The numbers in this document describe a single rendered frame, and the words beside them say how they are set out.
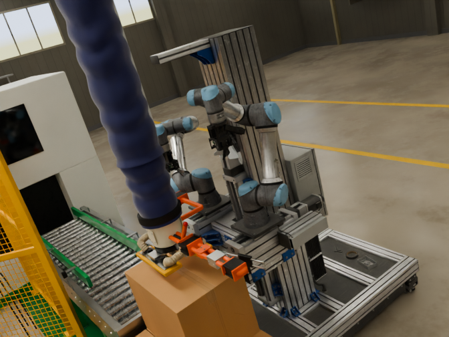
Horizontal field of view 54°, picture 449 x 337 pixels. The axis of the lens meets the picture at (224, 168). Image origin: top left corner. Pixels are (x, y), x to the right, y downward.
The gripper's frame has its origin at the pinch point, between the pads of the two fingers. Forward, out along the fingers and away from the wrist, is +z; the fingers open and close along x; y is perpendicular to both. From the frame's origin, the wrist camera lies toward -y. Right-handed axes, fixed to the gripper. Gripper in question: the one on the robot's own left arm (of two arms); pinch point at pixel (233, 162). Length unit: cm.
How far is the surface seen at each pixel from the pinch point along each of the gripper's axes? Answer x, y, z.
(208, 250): -0.7, 24.8, 33.2
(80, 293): -137, 68, 93
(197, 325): -8, 39, 70
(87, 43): -30, 35, -65
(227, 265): 20.3, 27.9, 31.3
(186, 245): -9.9, 30.2, 30.8
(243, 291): -9, 9, 70
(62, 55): -1029, -207, -53
